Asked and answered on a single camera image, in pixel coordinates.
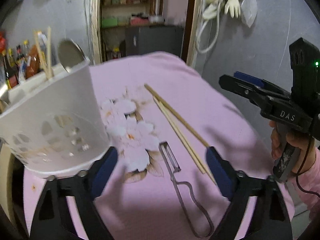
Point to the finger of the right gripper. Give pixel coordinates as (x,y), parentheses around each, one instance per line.
(251,92)
(248,78)

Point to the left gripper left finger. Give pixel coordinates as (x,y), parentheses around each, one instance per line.
(52,218)

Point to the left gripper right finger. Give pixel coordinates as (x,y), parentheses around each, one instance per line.
(270,218)

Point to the wooden chopstick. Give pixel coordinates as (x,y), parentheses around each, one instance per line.
(195,157)
(176,115)

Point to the white plastic utensil holder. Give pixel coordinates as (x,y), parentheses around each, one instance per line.
(53,126)

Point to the metal vegetable peeler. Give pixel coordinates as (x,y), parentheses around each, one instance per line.
(173,168)

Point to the right hand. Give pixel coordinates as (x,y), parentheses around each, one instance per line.
(295,141)

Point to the white mesh bag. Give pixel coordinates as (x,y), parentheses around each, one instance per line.
(249,10)

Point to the cream rubber gloves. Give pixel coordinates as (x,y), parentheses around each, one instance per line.
(214,7)

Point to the pink floral table cloth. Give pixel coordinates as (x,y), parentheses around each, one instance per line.
(139,200)

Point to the dark grey cabinet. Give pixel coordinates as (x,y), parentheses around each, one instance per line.
(149,39)

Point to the red chili bag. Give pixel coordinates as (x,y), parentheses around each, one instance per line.
(33,63)

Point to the wooden storage shelf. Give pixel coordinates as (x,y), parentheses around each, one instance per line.
(117,15)

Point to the dark soy sauce bottle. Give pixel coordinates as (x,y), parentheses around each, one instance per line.
(10,74)

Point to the metal spoon in holder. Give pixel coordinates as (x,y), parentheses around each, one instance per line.
(70,54)

